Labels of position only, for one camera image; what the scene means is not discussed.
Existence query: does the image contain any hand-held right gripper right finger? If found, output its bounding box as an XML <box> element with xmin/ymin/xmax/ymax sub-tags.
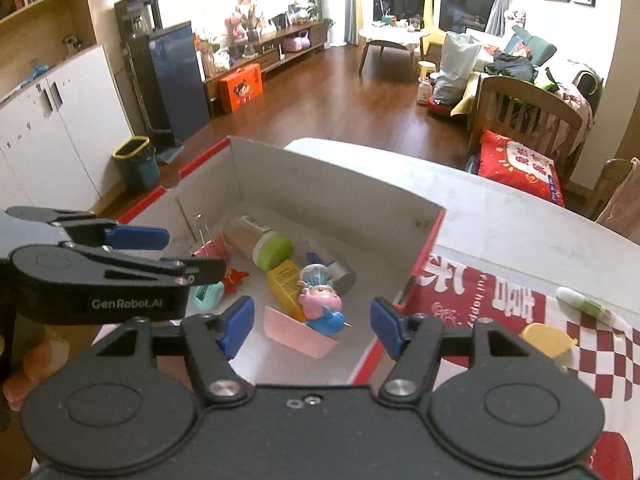
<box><xmin>370</xmin><ymin>296</ymin><xmax>543</xmax><ymax>402</ymax></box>

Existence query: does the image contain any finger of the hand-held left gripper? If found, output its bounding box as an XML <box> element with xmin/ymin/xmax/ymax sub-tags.
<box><xmin>65</xmin><ymin>242</ymin><xmax>227</xmax><ymax>289</ymax></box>
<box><xmin>7</xmin><ymin>207</ymin><xmax>172</xmax><ymax>252</ymax></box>

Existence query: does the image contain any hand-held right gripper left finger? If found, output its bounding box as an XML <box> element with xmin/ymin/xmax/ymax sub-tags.
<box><xmin>92</xmin><ymin>296</ymin><xmax>256</xmax><ymax>405</ymax></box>

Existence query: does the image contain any red binder clip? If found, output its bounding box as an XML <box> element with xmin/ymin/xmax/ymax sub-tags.
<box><xmin>172</xmin><ymin>195</ymin><xmax>231</xmax><ymax>266</ymax></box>

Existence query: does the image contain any teal small toy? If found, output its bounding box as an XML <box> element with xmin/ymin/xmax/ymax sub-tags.
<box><xmin>192</xmin><ymin>281</ymin><xmax>226</xmax><ymax>311</ymax></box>

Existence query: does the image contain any toothpick jar with green lid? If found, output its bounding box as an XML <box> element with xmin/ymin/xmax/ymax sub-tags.
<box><xmin>222</xmin><ymin>214</ymin><xmax>294</xmax><ymax>271</ymax></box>

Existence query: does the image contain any yellow cardboard carton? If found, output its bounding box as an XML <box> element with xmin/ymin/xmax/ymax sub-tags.
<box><xmin>266</xmin><ymin>259</ymin><xmax>313</xmax><ymax>323</ymax></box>

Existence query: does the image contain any spice jar with silver cap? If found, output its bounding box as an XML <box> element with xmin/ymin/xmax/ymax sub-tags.
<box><xmin>292</xmin><ymin>235</ymin><xmax>357</xmax><ymax>295</ymax></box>

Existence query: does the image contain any pink pig toy figure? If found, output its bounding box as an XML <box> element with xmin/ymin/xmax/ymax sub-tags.
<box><xmin>298</xmin><ymin>262</ymin><xmax>351</xmax><ymax>335</ymax></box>

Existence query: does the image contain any red cardboard box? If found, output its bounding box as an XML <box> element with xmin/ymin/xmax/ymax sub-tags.
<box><xmin>92</xmin><ymin>135</ymin><xmax>447</xmax><ymax>386</ymax></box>

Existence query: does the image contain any person's left hand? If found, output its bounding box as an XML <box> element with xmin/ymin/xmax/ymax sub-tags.
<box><xmin>2</xmin><ymin>335</ymin><xmax>71</xmax><ymax>407</ymax></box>

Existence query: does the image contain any small red toy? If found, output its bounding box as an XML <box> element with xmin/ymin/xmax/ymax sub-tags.
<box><xmin>222</xmin><ymin>267</ymin><xmax>251</xmax><ymax>295</ymax></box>

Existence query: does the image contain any green trash bin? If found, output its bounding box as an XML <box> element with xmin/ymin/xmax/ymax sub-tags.
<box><xmin>111</xmin><ymin>136</ymin><xmax>162</xmax><ymax>192</ymax></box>

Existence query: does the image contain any red and white printed tablecloth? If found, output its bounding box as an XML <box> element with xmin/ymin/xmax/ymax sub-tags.
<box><xmin>395</xmin><ymin>252</ymin><xmax>640</xmax><ymax>480</ymax></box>

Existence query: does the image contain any white cabinet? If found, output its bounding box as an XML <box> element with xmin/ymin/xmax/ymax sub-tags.
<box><xmin>0</xmin><ymin>42</ymin><xmax>136</xmax><ymax>211</ymax></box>

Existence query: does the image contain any yellow pear-shaped case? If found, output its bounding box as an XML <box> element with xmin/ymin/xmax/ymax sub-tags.
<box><xmin>518</xmin><ymin>322</ymin><xmax>578</xmax><ymax>368</ymax></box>

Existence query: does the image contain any dark glossy cabinet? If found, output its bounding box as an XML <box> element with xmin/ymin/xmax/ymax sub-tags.
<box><xmin>125</xmin><ymin>21</ymin><xmax>211</xmax><ymax>143</ymax></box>

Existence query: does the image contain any orange gift box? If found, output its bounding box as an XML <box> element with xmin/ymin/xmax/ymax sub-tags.
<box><xmin>218</xmin><ymin>63</ymin><xmax>264</xmax><ymax>114</ymax></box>

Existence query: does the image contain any white pen with green label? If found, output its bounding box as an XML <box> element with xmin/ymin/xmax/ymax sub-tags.
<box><xmin>556</xmin><ymin>286</ymin><xmax>633</xmax><ymax>331</ymax></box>

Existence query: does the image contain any red printed cushion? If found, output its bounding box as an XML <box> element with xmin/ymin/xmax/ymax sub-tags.
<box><xmin>477</xmin><ymin>130</ymin><xmax>566</xmax><ymax>208</ymax></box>

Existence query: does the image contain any wooden TV cabinet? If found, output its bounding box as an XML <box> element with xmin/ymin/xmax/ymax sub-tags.
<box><xmin>202</xmin><ymin>20</ymin><xmax>331</xmax><ymax>103</ymax></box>

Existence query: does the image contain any black water dispenser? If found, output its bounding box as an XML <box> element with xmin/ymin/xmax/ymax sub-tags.
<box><xmin>114</xmin><ymin>0</ymin><xmax>165</xmax><ymax>38</ymax></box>

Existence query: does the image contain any pink bag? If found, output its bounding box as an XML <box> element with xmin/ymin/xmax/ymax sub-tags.
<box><xmin>281</xmin><ymin>30</ymin><xmax>311</xmax><ymax>53</ymax></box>

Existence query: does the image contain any pink cloth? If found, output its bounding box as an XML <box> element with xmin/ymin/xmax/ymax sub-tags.
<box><xmin>595</xmin><ymin>157</ymin><xmax>640</xmax><ymax>246</ymax></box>

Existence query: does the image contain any white plastic bag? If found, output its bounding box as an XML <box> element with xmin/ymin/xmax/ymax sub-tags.
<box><xmin>431</xmin><ymin>31</ymin><xmax>483</xmax><ymax>106</ymax></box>

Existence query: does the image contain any wooden chair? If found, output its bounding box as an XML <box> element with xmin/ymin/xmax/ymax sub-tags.
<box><xmin>580</xmin><ymin>157</ymin><xmax>640</xmax><ymax>221</ymax></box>
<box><xmin>467</xmin><ymin>74</ymin><xmax>586</xmax><ymax>186</ymax></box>

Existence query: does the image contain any round coffee table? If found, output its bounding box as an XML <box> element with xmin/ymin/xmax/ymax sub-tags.
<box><xmin>357</xmin><ymin>24</ymin><xmax>432</xmax><ymax>77</ymax></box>

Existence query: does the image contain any sofa with clothes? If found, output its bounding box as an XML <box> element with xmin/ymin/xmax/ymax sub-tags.
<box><xmin>470</xmin><ymin>35</ymin><xmax>606</xmax><ymax>126</ymax></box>

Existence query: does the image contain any yellow giraffe toy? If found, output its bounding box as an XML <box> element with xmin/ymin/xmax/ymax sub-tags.
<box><xmin>415</xmin><ymin>0</ymin><xmax>448</xmax><ymax>61</ymax></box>

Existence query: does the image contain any teal cushion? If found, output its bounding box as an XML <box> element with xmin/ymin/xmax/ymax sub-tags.
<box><xmin>502</xmin><ymin>25</ymin><xmax>557</xmax><ymax>66</ymax></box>

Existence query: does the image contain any wooden wall shelf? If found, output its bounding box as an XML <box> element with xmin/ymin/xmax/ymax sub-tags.
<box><xmin>0</xmin><ymin>0</ymin><xmax>98</xmax><ymax>101</ymax></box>

